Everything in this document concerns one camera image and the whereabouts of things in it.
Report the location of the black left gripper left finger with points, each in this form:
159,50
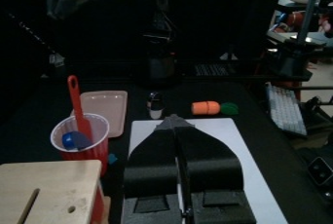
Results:
149,166

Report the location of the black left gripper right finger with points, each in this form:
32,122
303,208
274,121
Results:
212,166

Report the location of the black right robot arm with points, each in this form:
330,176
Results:
160,59

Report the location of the toy sushi roll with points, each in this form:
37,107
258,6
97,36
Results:
155,105

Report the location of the small blue toy piece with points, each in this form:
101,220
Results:
112,158

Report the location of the white cutting board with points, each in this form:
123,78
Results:
255,169

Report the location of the red plastic cup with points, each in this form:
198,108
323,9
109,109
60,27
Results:
85,156

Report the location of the orange toy carrot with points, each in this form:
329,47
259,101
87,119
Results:
212,107

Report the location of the blue toy utensil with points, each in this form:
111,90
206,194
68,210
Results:
73,140

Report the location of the pink plastic tray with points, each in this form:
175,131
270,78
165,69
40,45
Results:
108,107

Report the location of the white computer keyboard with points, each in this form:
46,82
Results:
283,111

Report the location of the black device with buttons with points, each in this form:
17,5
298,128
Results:
319,170

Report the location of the wooden box with slot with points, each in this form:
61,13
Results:
46,192

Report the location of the black metal stand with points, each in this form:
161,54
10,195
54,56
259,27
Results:
298,39

